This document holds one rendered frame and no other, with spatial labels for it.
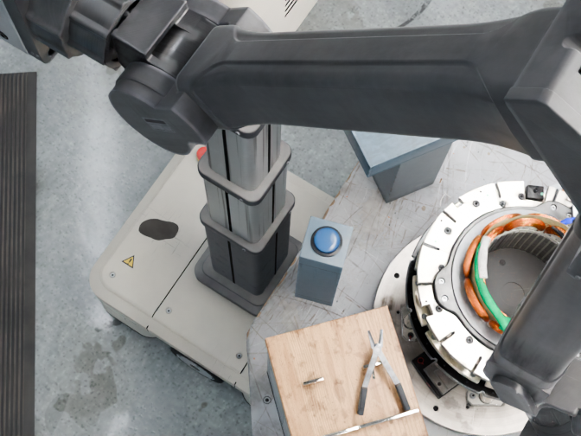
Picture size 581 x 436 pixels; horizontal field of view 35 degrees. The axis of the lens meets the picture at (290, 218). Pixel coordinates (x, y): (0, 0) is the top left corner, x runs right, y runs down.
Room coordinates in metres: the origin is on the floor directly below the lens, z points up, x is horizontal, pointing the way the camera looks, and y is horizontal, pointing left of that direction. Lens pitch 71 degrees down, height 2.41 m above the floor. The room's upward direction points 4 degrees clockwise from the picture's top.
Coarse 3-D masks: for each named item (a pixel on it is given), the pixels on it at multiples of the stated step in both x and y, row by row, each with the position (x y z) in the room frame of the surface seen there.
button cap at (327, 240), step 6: (324, 228) 0.46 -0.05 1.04; (330, 228) 0.46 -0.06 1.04; (318, 234) 0.45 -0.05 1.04; (324, 234) 0.45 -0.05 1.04; (330, 234) 0.45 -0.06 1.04; (336, 234) 0.45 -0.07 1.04; (318, 240) 0.44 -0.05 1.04; (324, 240) 0.44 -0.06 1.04; (330, 240) 0.44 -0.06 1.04; (336, 240) 0.44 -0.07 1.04; (318, 246) 0.43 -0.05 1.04; (324, 246) 0.43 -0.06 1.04; (330, 246) 0.43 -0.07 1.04; (336, 246) 0.43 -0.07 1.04; (324, 252) 0.42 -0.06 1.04; (330, 252) 0.42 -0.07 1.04
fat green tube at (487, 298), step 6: (480, 246) 0.41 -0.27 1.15; (480, 282) 0.36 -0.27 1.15; (480, 288) 0.35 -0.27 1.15; (486, 288) 0.35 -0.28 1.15; (480, 294) 0.34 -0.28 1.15; (486, 294) 0.34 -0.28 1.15; (486, 300) 0.33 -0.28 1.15; (492, 300) 0.33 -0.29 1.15; (492, 306) 0.32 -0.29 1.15; (492, 312) 0.32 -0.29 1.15; (498, 312) 0.32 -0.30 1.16; (498, 318) 0.31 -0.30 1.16; (504, 318) 0.31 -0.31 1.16; (504, 324) 0.30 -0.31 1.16
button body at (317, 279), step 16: (320, 224) 0.47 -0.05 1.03; (336, 224) 0.47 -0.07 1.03; (304, 240) 0.44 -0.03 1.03; (304, 256) 0.41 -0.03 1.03; (320, 256) 0.42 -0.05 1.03; (336, 256) 0.42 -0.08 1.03; (304, 272) 0.41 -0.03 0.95; (320, 272) 0.41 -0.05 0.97; (336, 272) 0.40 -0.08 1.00; (304, 288) 0.41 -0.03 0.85; (320, 288) 0.40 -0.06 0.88; (336, 288) 0.40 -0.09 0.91
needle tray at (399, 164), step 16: (352, 144) 0.61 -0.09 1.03; (368, 144) 0.61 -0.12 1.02; (384, 144) 0.62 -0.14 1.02; (400, 144) 0.62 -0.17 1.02; (416, 144) 0.62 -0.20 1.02; (432, 144) 0.61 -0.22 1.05; (448, 144) 0.65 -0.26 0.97; (368, 160) 0.57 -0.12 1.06; (384, 160) 0.57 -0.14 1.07; (400, 160) 0.58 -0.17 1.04; (416, 160) 0.62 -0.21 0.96; (432, 160) 0.64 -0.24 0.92; (368, 176) 0.56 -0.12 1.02; (384, 176) 0.63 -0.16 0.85; (400, 176) 0.61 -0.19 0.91; (416, 176) 0.63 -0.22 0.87; (432, 176) 0.65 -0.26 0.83; (384, 192) 0.62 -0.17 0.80; (400, 192) 0.62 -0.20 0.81
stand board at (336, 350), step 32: (352, 320) 0.31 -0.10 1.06; (384, 320) 0.31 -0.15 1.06; (288, 352) 0.26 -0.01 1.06; (320, 352) 0.26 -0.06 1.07; (352, 352) 0.26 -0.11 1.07; (384, 352) 0.27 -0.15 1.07; (288, 384) 0.21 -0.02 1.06; (320, 384) 0.21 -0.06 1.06; (352, 384) 0.22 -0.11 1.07; (384, 384) 0.22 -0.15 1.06; (288, 416) 0.16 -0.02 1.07; (320, 416) 0.17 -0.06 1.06; (352, 416) 0.17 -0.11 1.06; (384, 416) 0.17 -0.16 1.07; (416, 416) 0.18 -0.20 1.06
